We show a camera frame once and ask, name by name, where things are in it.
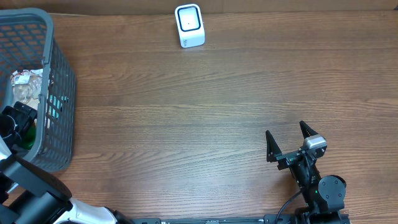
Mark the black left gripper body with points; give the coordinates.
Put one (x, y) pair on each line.
(14, 122)

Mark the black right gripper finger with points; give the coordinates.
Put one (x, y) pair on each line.
(306, 130)
(273, 150)

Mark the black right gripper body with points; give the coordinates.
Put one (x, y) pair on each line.
(304, 175)

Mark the beige clear snack pouch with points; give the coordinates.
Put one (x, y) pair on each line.
(26, 87)

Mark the green lid white jar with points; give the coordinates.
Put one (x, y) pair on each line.
(29, 138)

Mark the teal white packet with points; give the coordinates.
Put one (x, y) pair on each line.
(57, 105)

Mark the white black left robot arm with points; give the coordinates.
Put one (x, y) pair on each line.
(31, 195)

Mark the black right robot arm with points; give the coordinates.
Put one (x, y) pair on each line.
(323, 196)

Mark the white barcode scanner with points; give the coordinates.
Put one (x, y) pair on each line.
(190, 25)

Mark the grey plastic mesh basket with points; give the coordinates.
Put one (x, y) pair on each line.
(28, 42)

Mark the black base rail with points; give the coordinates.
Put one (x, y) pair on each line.
(266, 219)

